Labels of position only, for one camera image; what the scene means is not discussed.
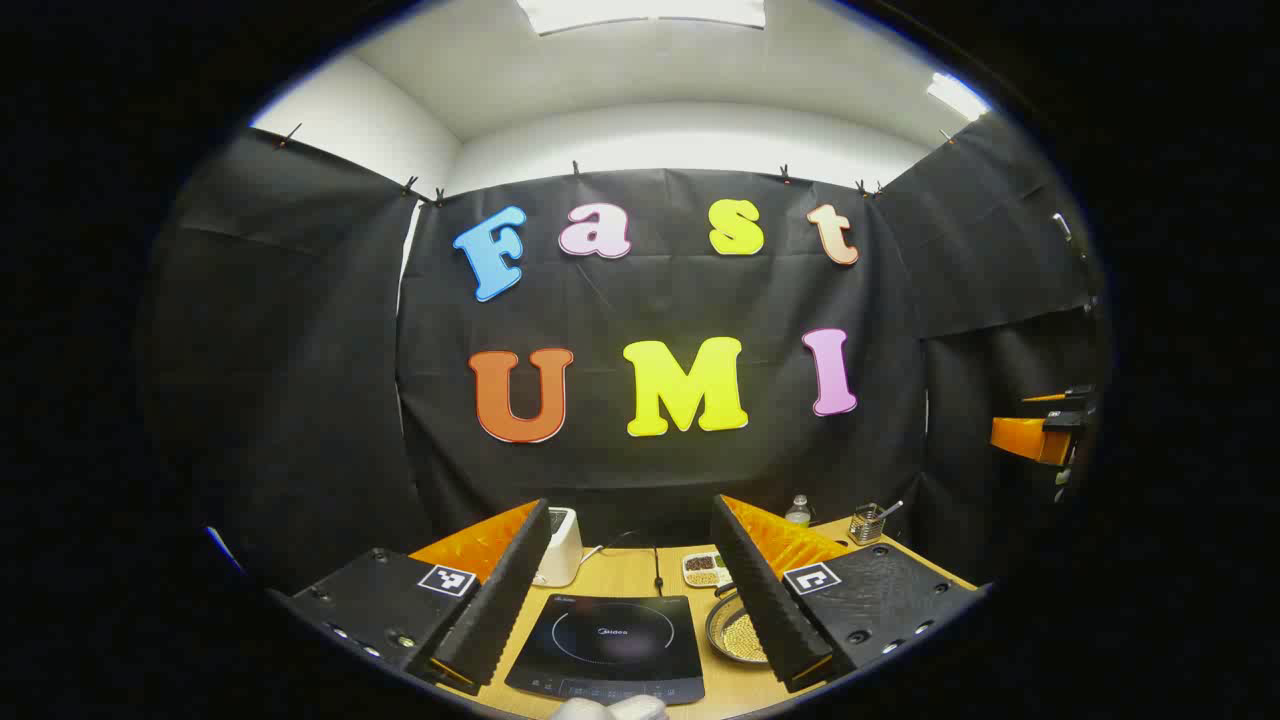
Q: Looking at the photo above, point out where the black induction cooktop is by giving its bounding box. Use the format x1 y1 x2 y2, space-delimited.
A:
505 595 706 706

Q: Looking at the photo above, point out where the steel pot with black handles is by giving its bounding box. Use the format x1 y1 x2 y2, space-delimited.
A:
705 583 776 666

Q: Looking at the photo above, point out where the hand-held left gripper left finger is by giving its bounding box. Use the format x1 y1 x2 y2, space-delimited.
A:
270 498 553 696

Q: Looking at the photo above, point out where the ceiling light panel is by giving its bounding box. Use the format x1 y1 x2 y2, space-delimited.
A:
515 0 766 36
925 72 991 121

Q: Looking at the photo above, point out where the black power cable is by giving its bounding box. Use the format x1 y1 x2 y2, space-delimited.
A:
583 530 666 598

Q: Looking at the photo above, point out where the white toaster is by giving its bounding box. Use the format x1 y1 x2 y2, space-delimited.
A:
535 507 584 588

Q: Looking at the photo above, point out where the pile of soybeans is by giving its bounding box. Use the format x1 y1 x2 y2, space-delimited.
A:
722 612 769 661

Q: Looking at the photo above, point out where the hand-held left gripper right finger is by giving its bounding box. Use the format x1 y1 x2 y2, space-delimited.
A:
710 493 991 693

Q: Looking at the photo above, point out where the white divided dish of beans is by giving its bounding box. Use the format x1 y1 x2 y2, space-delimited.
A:
682 552 736 589

